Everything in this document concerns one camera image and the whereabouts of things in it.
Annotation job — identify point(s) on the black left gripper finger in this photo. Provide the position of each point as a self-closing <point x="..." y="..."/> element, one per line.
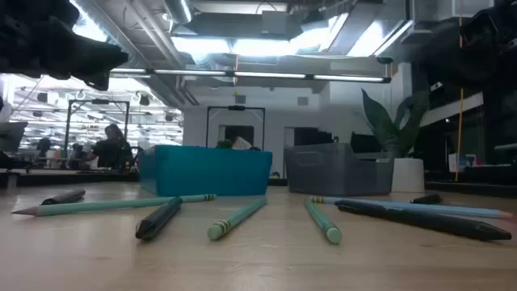
<point x="101" y="56"/>
<point x="97" y="81"/>

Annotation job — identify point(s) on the green wooden pencil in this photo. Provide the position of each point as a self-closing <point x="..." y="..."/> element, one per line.
<point x="323" y="222"/>
<point x="234" y="220"/>
<point x="101" y="205"/>

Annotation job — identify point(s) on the blue wooden pencil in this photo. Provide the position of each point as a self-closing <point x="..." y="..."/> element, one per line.
<point x="444" y="209"/>

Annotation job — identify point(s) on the person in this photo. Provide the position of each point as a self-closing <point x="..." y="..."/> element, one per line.
<point x="109" y="151"/>

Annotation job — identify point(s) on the grey desk monitor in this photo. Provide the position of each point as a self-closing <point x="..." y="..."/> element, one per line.
<point x="12" y="135"/>

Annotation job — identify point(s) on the green succulent plant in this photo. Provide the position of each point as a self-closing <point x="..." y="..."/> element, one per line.
<point x="383" y="125"/>

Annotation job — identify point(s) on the small green potted plant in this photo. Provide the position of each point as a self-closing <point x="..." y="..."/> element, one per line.
<point x="224" y="144"/>

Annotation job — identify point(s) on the teal plastic bin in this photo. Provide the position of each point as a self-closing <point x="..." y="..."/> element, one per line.
<point x="206" y="171"/>

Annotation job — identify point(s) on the long linear ceiling lamp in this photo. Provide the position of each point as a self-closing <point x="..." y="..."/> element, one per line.
<point x="250" y="74"/>

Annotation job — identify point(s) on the white plant pot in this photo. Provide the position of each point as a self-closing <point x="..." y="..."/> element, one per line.
<point x="408" y="175"/>

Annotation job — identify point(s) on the black gantry frame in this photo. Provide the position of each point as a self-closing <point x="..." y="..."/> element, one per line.
<point x="236" y="108"/>
<point x="68" y="121"/>

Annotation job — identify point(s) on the black table frame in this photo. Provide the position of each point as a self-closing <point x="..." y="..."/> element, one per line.
<point x="60" y="178"/>

